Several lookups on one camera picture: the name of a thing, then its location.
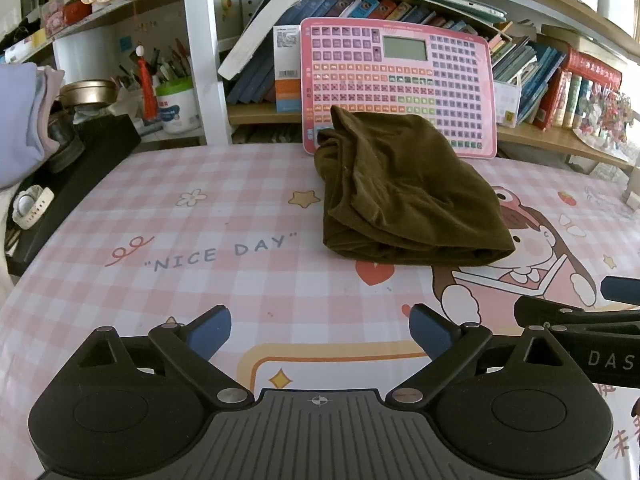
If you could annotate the dark round tin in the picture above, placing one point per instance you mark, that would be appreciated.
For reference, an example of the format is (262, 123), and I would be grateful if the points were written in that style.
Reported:
(65, 145)

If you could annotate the round metal tin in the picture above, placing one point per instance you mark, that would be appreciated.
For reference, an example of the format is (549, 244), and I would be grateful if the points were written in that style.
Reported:
(87, 92)

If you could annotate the bunch of pens and pencils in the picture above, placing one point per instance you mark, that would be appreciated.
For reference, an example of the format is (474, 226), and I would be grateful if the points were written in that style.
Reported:
(175, 67)

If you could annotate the white hanging cloth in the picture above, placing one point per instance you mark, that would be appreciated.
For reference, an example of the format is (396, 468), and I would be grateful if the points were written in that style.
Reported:
(3, 240)

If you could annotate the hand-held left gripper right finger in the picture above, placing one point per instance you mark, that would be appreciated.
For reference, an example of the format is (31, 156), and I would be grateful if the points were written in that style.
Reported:
(430, 333)

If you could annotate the white wristwatch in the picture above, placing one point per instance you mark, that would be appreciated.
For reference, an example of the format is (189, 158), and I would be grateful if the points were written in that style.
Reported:
(42, 195)

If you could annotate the pink button learning board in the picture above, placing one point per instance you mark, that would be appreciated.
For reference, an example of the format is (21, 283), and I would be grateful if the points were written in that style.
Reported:
(400, 75)

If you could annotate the red jar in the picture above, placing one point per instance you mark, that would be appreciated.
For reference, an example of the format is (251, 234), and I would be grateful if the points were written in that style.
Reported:
(77, 10)

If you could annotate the red tassel ornament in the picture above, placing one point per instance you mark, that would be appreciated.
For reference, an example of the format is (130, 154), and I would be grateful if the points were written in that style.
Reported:
(146, 85)

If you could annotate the white and orange box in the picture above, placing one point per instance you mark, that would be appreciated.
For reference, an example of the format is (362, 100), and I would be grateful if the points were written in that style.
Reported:
(287, 70)

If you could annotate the pink checked printed tablecloth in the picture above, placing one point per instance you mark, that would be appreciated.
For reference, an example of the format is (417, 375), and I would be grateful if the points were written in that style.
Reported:
(200, 270)

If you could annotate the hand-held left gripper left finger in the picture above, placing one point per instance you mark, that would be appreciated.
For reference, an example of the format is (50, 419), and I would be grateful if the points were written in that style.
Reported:
(210, 331)

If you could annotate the row of books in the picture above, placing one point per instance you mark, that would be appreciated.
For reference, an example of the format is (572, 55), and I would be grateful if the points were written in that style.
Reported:
(590, 90)

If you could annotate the olive brown garment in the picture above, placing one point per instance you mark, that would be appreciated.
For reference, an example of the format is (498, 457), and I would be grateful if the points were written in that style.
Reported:
(400, 195)

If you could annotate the white tub with green lid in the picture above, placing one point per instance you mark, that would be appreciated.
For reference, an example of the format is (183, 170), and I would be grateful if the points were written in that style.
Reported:
(177, 110)

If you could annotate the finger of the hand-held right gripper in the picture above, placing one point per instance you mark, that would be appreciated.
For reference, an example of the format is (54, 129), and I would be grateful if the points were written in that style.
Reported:
(622, 291)
(560, 311)

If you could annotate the large white leaning book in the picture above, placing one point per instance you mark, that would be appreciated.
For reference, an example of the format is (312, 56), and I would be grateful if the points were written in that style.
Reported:
(260, 30)

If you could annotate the lavender folded cloth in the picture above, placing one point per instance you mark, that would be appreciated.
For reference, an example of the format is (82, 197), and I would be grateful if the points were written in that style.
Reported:
(17, 120)

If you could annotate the colourful figure stand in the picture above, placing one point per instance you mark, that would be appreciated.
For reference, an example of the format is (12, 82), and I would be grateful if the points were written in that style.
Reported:
(602, 115)

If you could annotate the black flat box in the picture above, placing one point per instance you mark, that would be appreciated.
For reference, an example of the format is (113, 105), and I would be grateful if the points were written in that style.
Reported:
(95, 160)

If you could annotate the white wooden bookshelf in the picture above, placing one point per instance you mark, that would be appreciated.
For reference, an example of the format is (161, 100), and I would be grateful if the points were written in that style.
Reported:
(200, 35)

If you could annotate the pale pink folded cloth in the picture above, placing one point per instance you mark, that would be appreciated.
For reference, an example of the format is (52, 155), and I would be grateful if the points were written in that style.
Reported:
(50, 105)

